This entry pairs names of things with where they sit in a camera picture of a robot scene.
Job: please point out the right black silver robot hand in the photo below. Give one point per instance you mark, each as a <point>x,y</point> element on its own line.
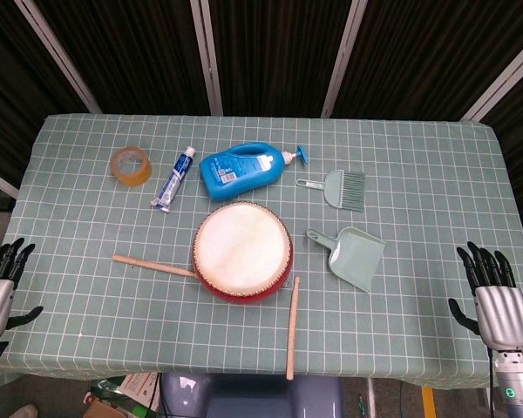
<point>503,313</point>

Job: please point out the wooden drumstick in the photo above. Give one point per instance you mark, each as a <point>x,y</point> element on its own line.
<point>152,265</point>
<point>293,331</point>

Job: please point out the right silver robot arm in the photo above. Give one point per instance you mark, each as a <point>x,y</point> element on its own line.
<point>520,387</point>

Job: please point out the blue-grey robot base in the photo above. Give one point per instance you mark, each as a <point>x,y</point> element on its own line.
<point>244,400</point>

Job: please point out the green hand brush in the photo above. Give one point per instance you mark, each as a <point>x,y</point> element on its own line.
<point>335,191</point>

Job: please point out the red drum with white skin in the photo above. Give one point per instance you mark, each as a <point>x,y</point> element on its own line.
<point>244,252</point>

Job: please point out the green checkered tablecloth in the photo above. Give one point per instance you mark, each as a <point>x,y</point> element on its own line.
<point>91,313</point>

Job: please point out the green dustpan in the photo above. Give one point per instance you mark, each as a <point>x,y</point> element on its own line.
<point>357,261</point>

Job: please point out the green white cardboard box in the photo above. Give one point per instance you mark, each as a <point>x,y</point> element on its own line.
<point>135,385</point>

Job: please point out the yellow tape roll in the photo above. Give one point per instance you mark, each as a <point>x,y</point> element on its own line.
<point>140,177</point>

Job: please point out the blue white toothpaste tube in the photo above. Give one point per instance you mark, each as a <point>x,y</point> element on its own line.
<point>174,178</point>

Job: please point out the blue pump detergent bottle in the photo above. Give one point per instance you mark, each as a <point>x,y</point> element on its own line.
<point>235,172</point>

